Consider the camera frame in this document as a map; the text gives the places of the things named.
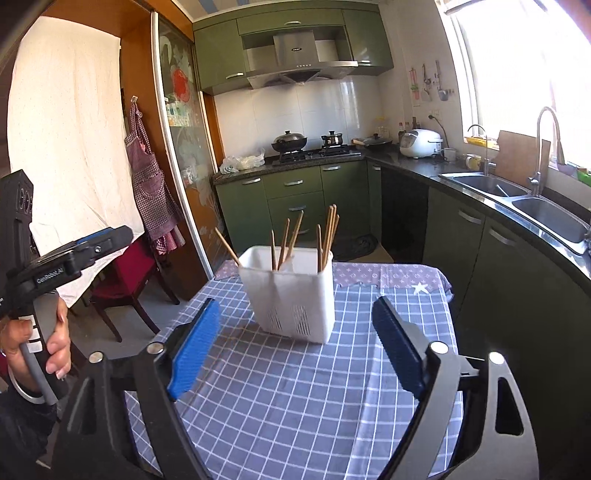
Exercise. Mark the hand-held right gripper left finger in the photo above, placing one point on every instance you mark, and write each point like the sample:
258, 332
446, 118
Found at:
194, 350

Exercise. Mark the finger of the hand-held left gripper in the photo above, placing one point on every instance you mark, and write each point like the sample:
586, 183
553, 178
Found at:
113, 244
92, 236

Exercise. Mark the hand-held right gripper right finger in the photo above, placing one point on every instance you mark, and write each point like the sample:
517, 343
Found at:
397, 346

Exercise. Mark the white plastic utensil holder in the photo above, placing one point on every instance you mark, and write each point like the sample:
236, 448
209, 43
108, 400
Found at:
295, 295

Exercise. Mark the bunch of wooden chopsticks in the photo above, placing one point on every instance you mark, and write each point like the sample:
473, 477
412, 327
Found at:
329, 230

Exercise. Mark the person's left forearm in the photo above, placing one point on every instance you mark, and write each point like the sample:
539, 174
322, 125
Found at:
23, 438

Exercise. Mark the hanging kitchen utensils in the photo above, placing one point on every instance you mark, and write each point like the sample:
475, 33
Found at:
441, 87

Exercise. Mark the person's left hand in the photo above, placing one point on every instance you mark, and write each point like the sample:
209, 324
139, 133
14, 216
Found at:
59, 341

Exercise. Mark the red wooden chair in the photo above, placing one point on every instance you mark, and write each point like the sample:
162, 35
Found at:
134, 277

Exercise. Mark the red checked apron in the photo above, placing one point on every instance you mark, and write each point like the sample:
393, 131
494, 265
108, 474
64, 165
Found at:
147, 184

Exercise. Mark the white hanging sheet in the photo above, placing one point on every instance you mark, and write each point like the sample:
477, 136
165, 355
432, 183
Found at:
69, 138

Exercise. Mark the blue checked tablecloth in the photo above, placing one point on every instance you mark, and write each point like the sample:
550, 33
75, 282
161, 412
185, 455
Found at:
286, 392

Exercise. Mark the dark floor mat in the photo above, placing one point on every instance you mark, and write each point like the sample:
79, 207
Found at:
358, 247

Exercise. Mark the sliding glass door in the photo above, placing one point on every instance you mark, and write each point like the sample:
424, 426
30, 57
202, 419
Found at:
189, 147

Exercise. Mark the black built-in appliance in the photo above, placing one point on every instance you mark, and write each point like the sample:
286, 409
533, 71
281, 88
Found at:
404, 212

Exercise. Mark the white plastic bags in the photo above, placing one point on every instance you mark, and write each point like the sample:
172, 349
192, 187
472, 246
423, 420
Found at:
242, 162

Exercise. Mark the dark stone countertop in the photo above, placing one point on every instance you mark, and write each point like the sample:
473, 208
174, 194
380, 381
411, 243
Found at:
406, 164

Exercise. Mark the steel double sink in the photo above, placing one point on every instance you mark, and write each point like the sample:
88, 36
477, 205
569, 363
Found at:
545, 217

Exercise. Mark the white and yellow mug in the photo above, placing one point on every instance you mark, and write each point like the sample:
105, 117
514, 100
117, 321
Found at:
473, 161

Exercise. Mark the white rice cooker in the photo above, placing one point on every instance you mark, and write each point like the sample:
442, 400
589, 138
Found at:
420, 144

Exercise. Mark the black wok with lid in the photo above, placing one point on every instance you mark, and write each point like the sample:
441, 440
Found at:
288, 141

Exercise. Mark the black frying pan with lid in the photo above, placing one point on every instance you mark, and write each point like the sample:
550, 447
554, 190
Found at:
376, 141

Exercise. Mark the black gas stove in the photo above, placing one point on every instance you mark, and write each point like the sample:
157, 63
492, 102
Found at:
318, 154

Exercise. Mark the small steel faucet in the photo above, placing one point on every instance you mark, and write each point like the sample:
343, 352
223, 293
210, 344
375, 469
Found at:
486, 157

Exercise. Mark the small black kettle pot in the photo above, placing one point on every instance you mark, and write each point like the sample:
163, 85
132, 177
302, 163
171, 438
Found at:
332, 138

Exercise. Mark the group of condiment bottles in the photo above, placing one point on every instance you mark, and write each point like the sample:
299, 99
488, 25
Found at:
401, 127

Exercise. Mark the yellow tray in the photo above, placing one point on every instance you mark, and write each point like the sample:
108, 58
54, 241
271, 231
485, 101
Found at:
480, 141

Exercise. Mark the tall steel faucet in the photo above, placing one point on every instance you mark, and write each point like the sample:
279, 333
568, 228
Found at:
538, 175

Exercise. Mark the wooden cutting board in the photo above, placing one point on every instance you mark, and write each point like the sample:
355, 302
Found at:
519, 157

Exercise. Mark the green plastic container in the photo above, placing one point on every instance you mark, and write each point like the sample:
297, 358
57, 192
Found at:
582, 176

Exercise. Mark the steel range hood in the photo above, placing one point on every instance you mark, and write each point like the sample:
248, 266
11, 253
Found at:
300, 60

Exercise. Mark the kitchen window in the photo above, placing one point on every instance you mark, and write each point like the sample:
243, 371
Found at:
521, 69

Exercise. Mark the green kitchen wall cabinet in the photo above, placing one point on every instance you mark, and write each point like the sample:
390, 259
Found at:
217, 55

